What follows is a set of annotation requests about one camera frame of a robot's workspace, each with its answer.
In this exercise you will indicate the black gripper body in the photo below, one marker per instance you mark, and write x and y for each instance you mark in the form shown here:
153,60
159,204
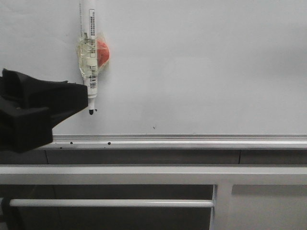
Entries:
15,136

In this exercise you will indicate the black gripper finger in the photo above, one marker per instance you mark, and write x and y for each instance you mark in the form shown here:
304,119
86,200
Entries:
60,100

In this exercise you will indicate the white whiteboard marker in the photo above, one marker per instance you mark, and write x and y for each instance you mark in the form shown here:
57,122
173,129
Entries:
89,54

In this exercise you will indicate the red round magnet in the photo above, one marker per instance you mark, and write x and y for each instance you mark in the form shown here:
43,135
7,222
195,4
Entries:
103,53

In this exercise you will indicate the white horizontal stand rod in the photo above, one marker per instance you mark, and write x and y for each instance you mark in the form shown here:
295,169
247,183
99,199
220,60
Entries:
109,203

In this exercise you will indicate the white whiteboard with aluminium frame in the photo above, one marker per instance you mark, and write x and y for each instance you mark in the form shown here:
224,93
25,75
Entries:
197,74

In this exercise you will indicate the white whiteboard stand frame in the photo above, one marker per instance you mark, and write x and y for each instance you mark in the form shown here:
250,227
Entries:
224,177

